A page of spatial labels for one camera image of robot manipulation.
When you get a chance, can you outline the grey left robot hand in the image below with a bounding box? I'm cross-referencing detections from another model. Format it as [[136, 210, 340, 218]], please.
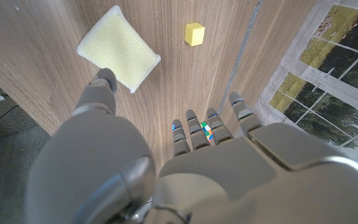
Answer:
[[25, 67, 358, 224]]

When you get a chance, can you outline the small yellow block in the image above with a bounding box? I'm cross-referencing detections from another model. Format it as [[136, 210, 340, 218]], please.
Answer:
[[184, 22, 206, 47]]

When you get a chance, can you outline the yellow sponge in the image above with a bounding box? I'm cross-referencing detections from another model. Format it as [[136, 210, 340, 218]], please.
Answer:
[[76, 5, 162, 94]]

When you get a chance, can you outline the multicoloured rubik's cube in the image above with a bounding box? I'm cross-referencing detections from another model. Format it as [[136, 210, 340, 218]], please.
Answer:
[[200, 121, 214, 143]]

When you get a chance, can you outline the printed window backdrop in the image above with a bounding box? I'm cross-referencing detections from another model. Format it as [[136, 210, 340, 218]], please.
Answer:
[[252, 0, 358, 184]]

